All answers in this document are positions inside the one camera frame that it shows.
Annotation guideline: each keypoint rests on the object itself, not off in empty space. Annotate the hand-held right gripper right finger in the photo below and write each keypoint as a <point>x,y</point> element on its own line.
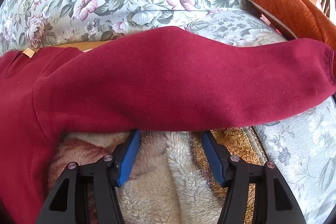
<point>212,158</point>

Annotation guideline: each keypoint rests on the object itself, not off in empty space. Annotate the floral fleece blanket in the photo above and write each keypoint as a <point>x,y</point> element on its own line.
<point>168,174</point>

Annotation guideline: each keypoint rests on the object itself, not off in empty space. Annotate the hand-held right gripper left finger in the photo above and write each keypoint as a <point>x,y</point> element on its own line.
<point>130,158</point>

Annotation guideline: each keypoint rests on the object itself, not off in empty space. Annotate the orange cushion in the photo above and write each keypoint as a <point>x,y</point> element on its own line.
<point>291,6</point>

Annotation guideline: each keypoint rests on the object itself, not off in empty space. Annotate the dark red sweater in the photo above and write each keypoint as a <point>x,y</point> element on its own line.
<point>157,82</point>

